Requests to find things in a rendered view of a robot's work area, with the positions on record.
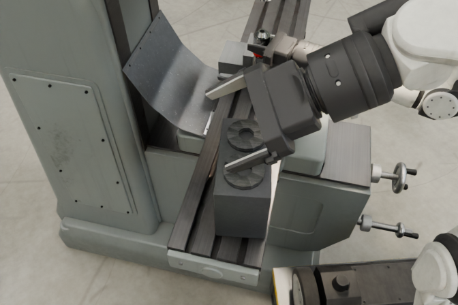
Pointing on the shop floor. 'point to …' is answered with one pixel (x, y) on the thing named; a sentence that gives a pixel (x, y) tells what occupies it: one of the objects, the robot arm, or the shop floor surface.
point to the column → (82, 84)
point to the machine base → (79, 237)
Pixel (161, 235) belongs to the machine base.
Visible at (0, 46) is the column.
